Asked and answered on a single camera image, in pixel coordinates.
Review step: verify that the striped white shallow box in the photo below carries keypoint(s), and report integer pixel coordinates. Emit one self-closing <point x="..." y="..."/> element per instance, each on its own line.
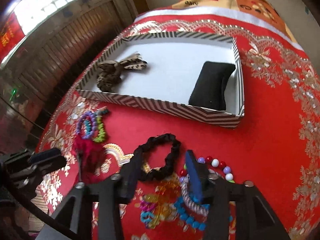
<point x="174" y="62"/>

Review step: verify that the red window paper decoration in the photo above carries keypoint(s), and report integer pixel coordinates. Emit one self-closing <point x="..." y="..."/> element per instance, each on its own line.
<point x="11" y="34"/>

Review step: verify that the red satin bow clip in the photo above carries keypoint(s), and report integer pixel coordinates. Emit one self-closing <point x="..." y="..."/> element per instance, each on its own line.
<point x="90" y="156"/>

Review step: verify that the orange cream love blanket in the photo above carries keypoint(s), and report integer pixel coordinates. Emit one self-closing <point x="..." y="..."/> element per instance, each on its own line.
<point x="260" y="9"/>

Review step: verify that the leopard print bow scrunchie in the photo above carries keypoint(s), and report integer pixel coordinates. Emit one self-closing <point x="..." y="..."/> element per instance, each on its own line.
<point x="111" y="71"/>

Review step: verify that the black velvet jewelry pillow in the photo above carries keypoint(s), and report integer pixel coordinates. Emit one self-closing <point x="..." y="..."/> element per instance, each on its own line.
<point x="209" y="90"/>

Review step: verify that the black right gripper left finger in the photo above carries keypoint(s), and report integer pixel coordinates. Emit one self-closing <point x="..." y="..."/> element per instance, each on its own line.
<point x="130" y="174"/>

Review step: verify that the wooden slatted radiator cover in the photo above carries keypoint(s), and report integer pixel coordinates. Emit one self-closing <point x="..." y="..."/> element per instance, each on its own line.
<point x="42" y="59"/>

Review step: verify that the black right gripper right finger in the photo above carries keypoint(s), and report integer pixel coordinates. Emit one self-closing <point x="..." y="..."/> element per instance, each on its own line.
<point x="199" y="182"/>

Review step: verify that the black fabric scrunchie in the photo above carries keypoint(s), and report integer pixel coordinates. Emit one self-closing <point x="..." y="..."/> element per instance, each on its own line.
<point x="157" y="157"/>

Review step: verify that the red gold embroidered bedspread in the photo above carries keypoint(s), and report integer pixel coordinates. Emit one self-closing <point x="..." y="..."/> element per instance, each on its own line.
<point x="276" y="144"/>

